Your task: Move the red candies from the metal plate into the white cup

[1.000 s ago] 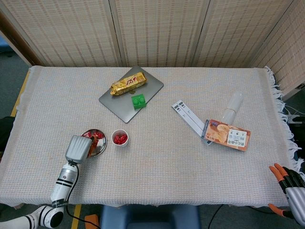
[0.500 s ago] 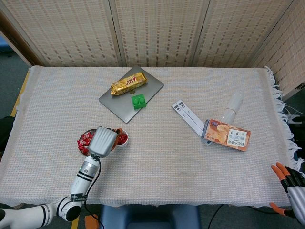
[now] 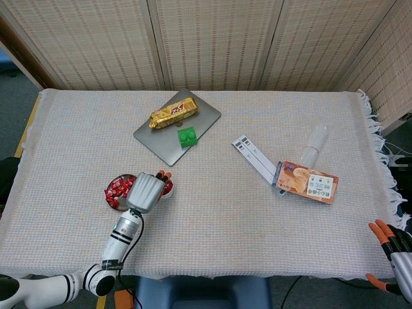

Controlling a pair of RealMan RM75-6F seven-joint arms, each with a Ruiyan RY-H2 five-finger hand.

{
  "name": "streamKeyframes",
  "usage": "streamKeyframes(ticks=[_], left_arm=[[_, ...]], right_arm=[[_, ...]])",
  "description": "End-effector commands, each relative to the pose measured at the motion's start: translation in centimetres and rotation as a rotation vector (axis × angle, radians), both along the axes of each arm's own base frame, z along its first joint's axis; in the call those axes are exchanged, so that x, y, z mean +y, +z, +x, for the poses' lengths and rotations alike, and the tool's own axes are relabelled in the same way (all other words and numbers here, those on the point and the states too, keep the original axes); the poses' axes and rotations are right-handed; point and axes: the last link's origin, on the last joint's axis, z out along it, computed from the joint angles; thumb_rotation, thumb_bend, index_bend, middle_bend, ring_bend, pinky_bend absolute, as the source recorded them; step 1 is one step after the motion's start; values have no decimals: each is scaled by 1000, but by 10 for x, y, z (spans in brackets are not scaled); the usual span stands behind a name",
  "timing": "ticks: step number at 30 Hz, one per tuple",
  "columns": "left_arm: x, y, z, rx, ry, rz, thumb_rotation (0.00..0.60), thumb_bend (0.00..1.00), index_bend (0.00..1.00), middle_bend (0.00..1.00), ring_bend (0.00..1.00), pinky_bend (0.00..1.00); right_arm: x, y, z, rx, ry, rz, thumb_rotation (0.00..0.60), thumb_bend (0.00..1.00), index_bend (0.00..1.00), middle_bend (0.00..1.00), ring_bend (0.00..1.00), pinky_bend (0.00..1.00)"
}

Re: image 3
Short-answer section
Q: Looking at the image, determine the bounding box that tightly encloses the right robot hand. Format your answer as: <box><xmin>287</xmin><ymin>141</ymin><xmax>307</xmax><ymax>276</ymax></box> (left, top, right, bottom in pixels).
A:
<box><xmin>366</xmin><ymin>220</ymin><xmax>412</xmax><ymax>299</ymax></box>

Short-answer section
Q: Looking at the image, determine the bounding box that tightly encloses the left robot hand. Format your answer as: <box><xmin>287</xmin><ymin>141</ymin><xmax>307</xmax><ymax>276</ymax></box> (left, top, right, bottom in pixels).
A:
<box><xmin>126</xmin><ymin>170</ymin><xmax>174</xmax><ymax>214</ymax></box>

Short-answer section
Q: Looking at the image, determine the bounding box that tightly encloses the round metal plate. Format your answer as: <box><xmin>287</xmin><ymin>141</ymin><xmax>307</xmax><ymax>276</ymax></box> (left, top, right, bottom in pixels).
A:
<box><xmin>106</xmin><ymin>173</ymin><xmax>138</xmax><ymax>212</ymax></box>

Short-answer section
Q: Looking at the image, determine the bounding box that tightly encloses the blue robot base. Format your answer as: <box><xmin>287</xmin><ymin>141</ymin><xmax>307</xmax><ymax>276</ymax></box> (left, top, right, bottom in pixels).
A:
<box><xmin>134</xmin><ymin>276</ymin><xmax>272</xmax><ymax>309</ymax></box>

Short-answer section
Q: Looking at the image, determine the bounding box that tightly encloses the white paper cup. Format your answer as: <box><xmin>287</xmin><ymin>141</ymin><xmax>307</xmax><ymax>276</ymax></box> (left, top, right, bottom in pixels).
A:
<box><xmin>160</xmin><ymin>178</ymin><xmax>176</xmax><ymax>200</ymax></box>

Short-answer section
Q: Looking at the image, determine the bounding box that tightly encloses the grey laptop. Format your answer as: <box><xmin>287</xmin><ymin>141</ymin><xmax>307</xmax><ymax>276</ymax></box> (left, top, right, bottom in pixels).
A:
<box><xmin>133</xmin><ymin>88</ymin><xmax>222</xmax><ymax>167</ymax></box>

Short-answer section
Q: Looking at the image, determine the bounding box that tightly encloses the green toy brick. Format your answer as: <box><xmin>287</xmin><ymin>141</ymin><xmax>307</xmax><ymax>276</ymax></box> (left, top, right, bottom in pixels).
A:
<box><xmin>176</xmin><ymin>127</ymin><xmax>198</xmax><ymax>148</ymax></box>

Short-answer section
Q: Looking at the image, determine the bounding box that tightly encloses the gold snack pack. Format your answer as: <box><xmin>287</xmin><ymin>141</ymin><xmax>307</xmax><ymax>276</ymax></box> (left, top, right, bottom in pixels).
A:
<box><xmin>147</xmin><ymin>97</ymin><xmax>200</xmax><ymax>129</ymax></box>

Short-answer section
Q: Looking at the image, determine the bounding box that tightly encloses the beige woven tablecloth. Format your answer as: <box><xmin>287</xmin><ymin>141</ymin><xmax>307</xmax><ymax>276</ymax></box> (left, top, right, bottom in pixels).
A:
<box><xmin>0</xmin><ymin>88</ymin><xmax>411</xmax><ymax>281</ymax></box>

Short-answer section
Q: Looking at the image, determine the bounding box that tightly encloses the white clamp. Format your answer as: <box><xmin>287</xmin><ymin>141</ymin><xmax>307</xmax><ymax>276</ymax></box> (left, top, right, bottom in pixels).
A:
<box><xmin>386</xmin><ymin>153</ymin><xmax>407</xmax><ymax>167</ymax></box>

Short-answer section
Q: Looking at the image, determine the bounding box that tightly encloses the long white paper box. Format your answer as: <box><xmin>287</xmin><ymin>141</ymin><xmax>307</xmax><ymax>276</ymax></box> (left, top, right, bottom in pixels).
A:
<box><xmin>238</xmin><ymin>135</ymin><xmax>279</xmax><ymax>176</ymax></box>
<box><xmin>230</xmin><ymin>140</ymin><xmax>286</xmax><ymax>196</ymax></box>

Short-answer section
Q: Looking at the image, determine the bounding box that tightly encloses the blue orange cookie box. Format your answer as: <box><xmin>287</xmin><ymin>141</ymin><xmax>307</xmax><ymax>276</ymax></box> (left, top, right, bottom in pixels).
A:
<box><xmin>271</xmin><ymin>160</ymin><xmax>339</xmax><ymax>205</ymax></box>

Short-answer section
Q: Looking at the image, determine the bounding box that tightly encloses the woven folding screen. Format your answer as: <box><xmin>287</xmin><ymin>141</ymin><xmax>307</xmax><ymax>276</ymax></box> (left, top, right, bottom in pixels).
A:
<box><xmin>0</xmin><ymin>0</ymin><xmax>412</xmax><ymax>129</ymax></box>

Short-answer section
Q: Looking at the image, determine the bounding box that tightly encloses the blue background panel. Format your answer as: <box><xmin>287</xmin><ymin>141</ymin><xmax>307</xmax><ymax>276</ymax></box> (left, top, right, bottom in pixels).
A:
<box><xmin>0</xmin><ymin>48</ymin><xmax>14</xmax><ymax>72</ymax></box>

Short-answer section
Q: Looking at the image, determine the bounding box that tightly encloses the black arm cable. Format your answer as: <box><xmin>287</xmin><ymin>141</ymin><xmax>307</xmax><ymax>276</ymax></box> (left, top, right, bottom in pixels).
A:
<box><xmin>116</xmin><ymin>209</ymin><xmax>145</xmax><ymax>309</ymax></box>

